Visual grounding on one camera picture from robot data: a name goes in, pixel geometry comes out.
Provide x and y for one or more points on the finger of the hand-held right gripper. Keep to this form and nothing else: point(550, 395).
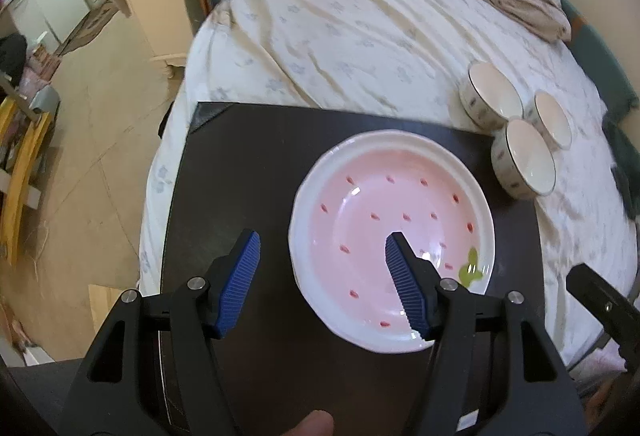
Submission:
point(610, 306)

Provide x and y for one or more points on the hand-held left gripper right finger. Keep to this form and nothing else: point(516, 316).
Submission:
point(407, 281)

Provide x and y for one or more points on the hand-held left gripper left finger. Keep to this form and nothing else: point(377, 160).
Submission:
point(239, 281)

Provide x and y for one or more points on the pink strawberry plate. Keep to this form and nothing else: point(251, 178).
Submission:
point(360, 196)

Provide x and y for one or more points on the white fish-print bowl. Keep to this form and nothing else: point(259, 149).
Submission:
point(527, 161)
point(492, 91)
point(552, 118)

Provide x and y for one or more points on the person's left hand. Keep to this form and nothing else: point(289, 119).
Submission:
point(310, 425)

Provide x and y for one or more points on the black leather mat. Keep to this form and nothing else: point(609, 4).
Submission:
point(240, 176)

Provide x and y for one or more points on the cardboard piece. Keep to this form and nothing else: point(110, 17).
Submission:
point(112, 306)

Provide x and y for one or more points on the dark green cloth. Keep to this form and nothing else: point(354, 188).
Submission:
point(622, 151)

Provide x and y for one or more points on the person's grey trousers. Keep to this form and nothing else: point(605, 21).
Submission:
point(40, 396)

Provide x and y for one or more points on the grey bucket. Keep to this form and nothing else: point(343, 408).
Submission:
point(46, 100)

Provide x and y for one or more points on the pink bedside cabinet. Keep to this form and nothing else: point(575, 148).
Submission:
point(155, 11)

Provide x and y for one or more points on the patterned floor rug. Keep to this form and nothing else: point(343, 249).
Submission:
point(87, 28)

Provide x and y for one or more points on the pink printed box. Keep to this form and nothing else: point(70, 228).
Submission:
point(42, 61)

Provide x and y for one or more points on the black bag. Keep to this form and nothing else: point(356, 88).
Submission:
point(12, 58)

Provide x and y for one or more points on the white kitchen base cabinet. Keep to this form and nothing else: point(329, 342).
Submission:
point(50, 6)

